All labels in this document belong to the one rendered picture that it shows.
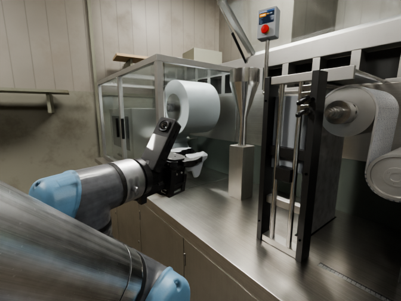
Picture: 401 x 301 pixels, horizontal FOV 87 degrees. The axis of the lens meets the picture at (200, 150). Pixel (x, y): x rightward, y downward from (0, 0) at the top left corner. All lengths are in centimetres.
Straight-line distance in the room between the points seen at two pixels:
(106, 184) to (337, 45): 104
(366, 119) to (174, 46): 330
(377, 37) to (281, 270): 89
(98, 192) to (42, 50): 314
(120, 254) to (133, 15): 354
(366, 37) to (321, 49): 16
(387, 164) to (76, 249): 69
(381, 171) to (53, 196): 72
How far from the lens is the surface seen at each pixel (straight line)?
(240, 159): 105
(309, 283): 71
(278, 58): 126
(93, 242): 22
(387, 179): 73
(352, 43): 112
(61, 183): 33
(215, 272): 85
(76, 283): 21
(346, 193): 113
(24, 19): 351
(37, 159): 341
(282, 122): 71
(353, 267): 82
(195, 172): 51
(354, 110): 71
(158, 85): 107
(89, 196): 33
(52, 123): 333
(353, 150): 108
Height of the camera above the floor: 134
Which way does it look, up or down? 10 degrees down
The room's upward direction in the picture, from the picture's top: straight up
